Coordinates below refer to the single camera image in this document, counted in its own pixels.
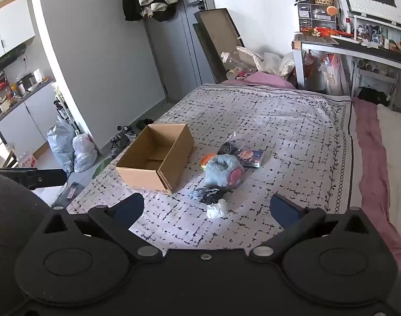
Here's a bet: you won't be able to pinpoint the blue planet print packet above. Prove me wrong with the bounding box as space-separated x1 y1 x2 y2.
237 149 264 168

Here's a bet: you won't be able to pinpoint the white soft packet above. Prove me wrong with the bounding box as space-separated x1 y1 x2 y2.
206 199 228 219

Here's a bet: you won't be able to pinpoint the blue fuzzy plush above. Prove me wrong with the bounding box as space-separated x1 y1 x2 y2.
205 154 244 190

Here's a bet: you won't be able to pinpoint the grey black soft toy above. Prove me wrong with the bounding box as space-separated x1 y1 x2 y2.
189 187 226 205

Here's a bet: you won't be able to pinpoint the burger squishy toy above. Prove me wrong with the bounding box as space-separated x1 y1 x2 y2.
200 153 217 170

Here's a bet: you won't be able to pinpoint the black item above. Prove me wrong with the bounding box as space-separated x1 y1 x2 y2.
217 131 244 156

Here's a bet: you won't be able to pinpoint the grey garbage bag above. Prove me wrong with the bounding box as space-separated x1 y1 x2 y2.
47 116 75 173

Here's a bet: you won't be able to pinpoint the green cartoon floor mat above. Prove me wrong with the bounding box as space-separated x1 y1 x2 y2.
92 157 112 179

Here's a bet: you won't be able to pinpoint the white garbage bag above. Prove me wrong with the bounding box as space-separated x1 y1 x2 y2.
72 134 97 173

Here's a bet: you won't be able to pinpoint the kitchen counter cabinet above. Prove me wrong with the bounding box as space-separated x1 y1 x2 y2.
0 81 58 158

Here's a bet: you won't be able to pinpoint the brown cardboard box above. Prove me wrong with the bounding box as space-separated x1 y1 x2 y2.
115 124 195 195

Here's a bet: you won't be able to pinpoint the grey sneakers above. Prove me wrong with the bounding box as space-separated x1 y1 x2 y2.
110 126 137 159

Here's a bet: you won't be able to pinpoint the pink bed sheet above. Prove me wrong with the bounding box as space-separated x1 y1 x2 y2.
352 98 401 270

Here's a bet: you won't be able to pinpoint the white black patterned bedspread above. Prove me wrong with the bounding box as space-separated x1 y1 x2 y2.
67 85 354 250

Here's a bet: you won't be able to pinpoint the dark slippers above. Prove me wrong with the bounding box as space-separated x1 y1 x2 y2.
135 118 154 131

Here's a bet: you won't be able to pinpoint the white blanket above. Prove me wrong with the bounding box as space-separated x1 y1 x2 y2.
377 105 401 254

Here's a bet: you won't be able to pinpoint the pink pillow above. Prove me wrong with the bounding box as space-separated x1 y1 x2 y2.
222 72 296 89

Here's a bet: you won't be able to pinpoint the paper cup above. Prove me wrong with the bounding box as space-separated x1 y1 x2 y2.
226 68 240 80

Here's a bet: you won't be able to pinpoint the white plastic bags pile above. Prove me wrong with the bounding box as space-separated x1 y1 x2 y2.
236 46 297 79

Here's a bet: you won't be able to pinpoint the clear plastic jar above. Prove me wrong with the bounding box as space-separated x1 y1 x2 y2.
221 51 244 70

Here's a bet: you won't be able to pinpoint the white desk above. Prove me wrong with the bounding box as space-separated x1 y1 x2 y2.
291 32 401 90

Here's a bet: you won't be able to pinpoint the brown folded board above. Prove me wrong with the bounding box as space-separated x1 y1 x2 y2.
193 9 244 83

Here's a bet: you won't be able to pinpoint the grey drawer organizer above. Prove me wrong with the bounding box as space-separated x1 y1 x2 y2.
297 3 336 30

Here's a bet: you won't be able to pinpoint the white keyboard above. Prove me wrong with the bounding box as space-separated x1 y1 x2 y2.
347 0 401 24

